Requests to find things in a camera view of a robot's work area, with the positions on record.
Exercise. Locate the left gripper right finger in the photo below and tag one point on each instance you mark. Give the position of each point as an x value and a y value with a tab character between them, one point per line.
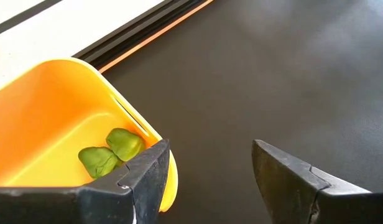
319	205

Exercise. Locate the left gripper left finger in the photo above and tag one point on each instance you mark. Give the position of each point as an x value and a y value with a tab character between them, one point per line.
85	205

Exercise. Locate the small green pepper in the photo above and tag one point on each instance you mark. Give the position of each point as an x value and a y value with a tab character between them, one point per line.
125	143
98	161

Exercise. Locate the yellow plastic basket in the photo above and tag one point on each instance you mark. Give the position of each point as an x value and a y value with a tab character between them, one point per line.
39	109

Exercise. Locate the black table mat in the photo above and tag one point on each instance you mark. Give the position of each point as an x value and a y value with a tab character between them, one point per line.
241	77

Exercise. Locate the black aluminium table frame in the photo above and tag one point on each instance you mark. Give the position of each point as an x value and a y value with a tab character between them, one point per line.
138	31

